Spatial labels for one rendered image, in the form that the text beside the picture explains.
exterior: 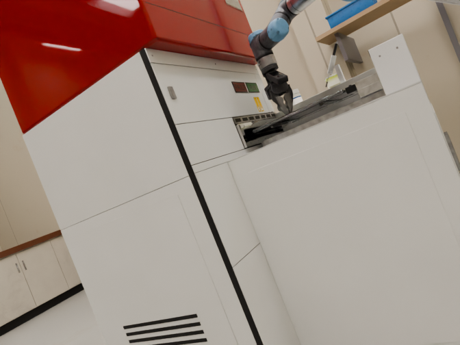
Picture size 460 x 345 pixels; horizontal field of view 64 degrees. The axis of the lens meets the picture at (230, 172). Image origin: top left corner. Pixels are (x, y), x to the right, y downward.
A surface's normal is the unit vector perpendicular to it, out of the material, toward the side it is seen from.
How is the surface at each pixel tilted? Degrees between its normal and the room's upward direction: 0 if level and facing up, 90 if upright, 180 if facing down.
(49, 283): 90
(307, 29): 90
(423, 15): 90
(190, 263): 90
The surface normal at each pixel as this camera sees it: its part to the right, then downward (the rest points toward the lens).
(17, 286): 0.77, -0.31
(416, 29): -0.51, 0.21
